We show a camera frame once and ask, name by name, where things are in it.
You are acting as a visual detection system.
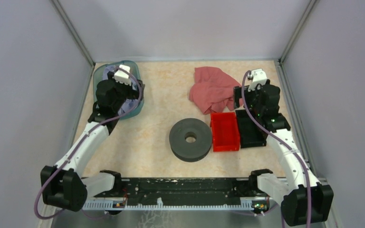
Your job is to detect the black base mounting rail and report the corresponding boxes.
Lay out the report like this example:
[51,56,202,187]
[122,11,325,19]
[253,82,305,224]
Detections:
[96,178,273,211]

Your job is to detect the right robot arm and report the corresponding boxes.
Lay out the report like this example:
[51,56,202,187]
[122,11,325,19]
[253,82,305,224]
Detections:
[233,84,334,227]

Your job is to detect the teal plastic tray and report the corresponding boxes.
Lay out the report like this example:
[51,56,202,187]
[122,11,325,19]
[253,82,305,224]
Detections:
[93,60,144,120]

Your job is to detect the pink cloth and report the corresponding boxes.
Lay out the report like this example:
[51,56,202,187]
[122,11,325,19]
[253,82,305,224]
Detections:
[189,66,240,115]

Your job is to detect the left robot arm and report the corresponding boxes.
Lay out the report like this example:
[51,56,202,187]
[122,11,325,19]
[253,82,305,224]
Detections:
[36,79,144,212]

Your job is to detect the red plastic bin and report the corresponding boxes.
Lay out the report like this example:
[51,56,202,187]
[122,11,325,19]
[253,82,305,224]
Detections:
[210,112,240,152]

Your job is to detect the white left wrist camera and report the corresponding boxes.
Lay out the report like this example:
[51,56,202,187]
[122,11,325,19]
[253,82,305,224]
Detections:
[113,64,132,86]

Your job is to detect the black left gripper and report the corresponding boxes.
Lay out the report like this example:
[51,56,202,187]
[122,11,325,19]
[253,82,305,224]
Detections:
[107,71,144,111]

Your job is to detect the lavender cloth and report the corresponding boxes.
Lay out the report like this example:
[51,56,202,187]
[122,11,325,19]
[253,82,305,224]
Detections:
[107,71,140,114]

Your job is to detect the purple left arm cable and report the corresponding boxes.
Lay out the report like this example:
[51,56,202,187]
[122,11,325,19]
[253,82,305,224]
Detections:
[33,65,144,221]

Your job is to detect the black cable spool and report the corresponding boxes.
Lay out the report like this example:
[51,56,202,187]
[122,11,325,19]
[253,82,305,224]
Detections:
[169,118,212,162]

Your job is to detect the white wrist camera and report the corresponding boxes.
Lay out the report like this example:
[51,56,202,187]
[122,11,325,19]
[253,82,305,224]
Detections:
[113,64,132,86]
[245,68,268,92]

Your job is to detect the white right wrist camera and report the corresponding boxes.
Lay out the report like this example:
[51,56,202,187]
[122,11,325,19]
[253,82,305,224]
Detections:
[245,68,268,92]

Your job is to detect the black plastic bin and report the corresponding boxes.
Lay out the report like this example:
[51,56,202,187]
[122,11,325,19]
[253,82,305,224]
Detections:
[235,110,266,149]

